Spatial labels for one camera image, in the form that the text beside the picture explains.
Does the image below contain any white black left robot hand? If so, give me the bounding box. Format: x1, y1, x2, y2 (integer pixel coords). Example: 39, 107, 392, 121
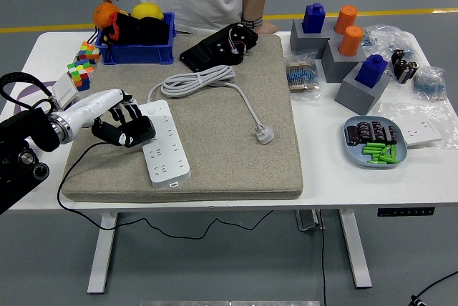
69, 87, 155, 149

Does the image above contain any person's left hand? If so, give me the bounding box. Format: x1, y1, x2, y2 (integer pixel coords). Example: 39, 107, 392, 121
254, 21, 280, 35

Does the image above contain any black plug adapter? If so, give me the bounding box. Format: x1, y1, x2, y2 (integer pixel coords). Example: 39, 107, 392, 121
121, 114, 157, 149

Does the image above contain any thin black plug cord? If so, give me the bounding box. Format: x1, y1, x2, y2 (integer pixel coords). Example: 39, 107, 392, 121
56, 141, 275, 241

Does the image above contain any black wristband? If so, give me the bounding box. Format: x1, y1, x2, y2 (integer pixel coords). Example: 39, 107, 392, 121
240, 16, 265, 29

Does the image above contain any orange fruit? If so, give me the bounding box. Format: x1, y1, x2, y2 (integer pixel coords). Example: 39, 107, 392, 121
92, 1, 121, 30

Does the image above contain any large colourful puzzle cube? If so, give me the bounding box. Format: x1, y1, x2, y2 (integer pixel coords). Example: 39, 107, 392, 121
67, 59, 96, 92

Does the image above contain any grey block holder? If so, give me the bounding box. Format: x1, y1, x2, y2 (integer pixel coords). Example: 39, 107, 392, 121
288, 18, 339, 60
321, 37, 368, 84
334, 61, 391, 116

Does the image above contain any yellow lemon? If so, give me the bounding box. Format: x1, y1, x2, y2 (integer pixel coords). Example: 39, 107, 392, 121
130, 1, 165, 21

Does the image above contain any blue square peg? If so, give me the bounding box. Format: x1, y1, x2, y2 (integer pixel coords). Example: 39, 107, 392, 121
354, 54, 389, 89
301, 2, 327, 34

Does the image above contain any small colourful puzzle cube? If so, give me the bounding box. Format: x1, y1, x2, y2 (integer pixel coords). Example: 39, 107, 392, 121
77, 41, 101, 66

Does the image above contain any black cloth pouch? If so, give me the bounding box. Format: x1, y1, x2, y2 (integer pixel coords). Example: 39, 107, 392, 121
98, 11, 171, 48

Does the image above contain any bag of blue resistors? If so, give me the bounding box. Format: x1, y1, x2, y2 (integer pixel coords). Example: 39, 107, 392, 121
411, 65, 448, 102
284, 51, 323, 102

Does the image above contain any blue plastic bin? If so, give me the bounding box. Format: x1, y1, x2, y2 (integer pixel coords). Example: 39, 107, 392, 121
94, 11, 177, 66

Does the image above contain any black open electronic device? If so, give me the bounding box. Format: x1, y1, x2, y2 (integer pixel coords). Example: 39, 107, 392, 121
178, 22, 259, 74

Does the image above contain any purple plate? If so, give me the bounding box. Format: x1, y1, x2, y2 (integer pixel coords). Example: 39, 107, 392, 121
10, 79, 58, 114

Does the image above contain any orange cylinder peg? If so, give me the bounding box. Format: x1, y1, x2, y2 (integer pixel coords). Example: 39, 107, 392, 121
338, 25, 365, 57
333, 5, 359, 35

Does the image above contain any white power strip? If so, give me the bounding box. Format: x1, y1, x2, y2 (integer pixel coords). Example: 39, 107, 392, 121
137, 99, 193, 189

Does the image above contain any large clear plastic bag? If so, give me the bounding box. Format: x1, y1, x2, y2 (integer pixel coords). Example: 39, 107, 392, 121
361, 24, 419, 67

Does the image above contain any grey-brown mat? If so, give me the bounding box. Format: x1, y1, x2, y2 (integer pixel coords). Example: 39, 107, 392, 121
60, 34, 305, 203

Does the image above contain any bag of black capacitors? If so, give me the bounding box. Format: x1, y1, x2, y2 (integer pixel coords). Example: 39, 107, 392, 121
390, 48, 419, 85

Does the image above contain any white table leg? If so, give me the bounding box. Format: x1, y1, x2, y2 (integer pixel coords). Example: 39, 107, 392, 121
87, 212, 119, 295
338, 209, 373, 289

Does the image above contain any blue-grey plate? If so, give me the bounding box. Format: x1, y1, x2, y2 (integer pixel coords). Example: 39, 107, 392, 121
343, 115, 409, 169

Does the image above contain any clear bag around socket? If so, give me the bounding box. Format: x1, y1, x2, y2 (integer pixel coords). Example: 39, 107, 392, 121
379, 100, 458, 149

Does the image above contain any black table control panel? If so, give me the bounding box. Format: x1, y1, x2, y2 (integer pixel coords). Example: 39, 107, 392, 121
376, 207, 437, 217

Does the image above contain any tilted white wall switch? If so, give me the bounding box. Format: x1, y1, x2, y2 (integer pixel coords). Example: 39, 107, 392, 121
52, 72, 80, 111

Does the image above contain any grey power strip cable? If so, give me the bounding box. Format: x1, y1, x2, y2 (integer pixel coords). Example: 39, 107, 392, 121
146, 64, 276, 146

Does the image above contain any white wall socket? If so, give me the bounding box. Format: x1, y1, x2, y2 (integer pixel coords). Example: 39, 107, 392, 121
402, 118, 444, 148

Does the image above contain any metal bracket under table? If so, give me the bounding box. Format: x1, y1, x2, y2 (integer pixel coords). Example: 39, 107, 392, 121
295, 209, 325, 232

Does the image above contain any black hanging power cable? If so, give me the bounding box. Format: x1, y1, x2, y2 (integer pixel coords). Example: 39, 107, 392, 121
317, 209, 328, 306

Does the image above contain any black floor cable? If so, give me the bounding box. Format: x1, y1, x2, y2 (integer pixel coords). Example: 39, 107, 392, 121
407, 270, 458, 306

